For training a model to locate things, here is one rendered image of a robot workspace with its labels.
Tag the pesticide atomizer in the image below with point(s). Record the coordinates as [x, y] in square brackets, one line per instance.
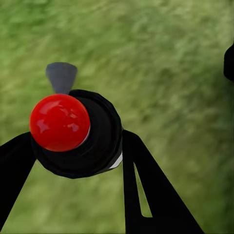
[75, 133]

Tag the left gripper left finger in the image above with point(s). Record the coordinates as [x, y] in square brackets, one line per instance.
[16, 161]

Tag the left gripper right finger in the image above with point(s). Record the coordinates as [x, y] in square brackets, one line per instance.
[170, 214]

